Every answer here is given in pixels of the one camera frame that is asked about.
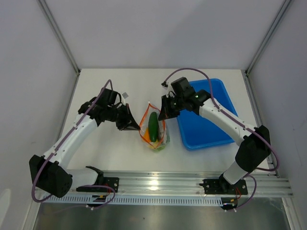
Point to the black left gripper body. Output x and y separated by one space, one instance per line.
118 115

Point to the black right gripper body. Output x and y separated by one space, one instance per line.
176 104

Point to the yellow orange pepper toy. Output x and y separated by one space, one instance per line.
146 139

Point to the green cucumber toy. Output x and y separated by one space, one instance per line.
153 126

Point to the clear zip bag orange zipper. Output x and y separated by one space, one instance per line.
163 134

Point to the green grapes toy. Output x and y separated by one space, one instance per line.
160 148

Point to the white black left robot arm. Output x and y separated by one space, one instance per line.
50 172

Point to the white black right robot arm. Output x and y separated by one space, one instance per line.
253 142

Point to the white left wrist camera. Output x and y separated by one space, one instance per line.
125 95

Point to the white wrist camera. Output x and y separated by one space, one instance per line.
125 95
165 85

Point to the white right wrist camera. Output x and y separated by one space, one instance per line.
165 85

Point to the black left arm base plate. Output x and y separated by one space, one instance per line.
107 185

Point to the white slotted cable duct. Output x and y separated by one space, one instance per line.
139 200

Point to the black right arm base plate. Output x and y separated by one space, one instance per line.
220 187

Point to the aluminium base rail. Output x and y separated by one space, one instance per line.
174 184

